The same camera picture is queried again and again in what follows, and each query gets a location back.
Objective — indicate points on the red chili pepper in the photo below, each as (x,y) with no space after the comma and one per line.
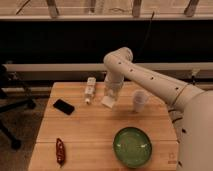
(60,151)

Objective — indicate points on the black smartphone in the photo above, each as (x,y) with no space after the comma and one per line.
(64,107)

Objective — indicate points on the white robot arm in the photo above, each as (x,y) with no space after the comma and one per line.
(196,140)

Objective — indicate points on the translucent white cup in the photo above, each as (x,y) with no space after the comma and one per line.
(139,99)

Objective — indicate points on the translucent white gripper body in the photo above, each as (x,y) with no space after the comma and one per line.
(112,89)

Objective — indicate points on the green ceramic bowl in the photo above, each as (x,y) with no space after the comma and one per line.
(132,147)

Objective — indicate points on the white tube bottle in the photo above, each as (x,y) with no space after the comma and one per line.
(90,89)

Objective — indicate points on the white sponge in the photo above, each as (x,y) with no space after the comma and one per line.
(108,101)

